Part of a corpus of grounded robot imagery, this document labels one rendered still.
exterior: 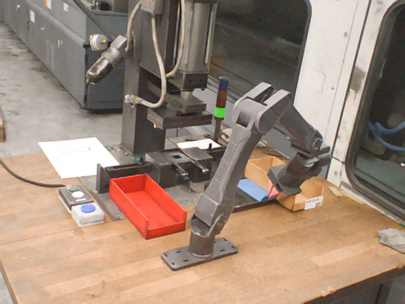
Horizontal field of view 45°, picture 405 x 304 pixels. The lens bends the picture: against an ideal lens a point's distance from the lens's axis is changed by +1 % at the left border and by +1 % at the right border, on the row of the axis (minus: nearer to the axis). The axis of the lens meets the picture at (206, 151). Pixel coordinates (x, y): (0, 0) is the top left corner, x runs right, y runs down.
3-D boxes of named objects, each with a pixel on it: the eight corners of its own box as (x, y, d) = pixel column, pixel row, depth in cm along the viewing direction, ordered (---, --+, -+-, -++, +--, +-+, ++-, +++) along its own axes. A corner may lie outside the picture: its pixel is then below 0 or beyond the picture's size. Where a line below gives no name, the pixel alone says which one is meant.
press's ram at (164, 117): (162, 140, 147) (172, 40, 136) (126, 111, 167) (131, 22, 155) (211, 134, 157) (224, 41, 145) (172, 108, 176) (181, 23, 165)
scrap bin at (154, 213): (146, 240, 128) (147, 220, 126) (108, 196, 147) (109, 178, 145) (185, 230, 135) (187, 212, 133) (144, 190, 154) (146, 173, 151)
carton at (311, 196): (291, 215, 152) (296, 192, 149) (243, 180, 171) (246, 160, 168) (320, 207, 159) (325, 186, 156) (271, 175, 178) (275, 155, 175)
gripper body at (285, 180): (281, 167, 151) (294, 152, 146) (299, 194, 147) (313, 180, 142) (266, 171, 147) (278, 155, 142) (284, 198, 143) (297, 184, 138)
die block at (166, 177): (157, 189, 155) (160, 168, 152) (143, 176, 162) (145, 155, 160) (210, 180, 166) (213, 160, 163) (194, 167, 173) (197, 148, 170)
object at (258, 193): (263, 204, 150) (264, 195, 149) (231, 183, 161) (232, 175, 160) (279, 199, 154) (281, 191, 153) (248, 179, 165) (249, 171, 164)
